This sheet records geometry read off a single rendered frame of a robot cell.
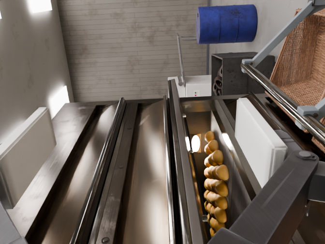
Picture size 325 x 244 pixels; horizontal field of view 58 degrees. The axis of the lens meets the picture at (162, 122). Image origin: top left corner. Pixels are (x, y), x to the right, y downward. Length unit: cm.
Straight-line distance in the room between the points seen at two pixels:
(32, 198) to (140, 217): 39
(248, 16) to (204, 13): 67
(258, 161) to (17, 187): 13
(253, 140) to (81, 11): 932
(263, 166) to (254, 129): 2
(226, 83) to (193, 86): 280
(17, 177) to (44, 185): 101
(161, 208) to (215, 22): 402
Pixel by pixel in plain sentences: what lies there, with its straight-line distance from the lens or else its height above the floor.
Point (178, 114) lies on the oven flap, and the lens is 126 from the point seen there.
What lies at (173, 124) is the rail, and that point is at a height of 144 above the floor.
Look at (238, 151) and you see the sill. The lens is 128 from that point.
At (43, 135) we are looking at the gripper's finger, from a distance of 20.
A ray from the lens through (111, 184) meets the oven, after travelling 110.
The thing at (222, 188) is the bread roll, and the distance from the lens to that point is 148.
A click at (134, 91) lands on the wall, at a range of 967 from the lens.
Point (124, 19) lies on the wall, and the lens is 925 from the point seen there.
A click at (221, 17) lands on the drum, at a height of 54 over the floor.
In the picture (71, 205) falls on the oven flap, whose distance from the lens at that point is 105.
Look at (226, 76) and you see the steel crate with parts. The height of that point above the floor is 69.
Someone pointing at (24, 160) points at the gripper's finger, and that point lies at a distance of 18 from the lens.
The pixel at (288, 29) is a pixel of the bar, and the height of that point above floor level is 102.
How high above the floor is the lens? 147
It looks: level
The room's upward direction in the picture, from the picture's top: 93 degrees counter-clockwise
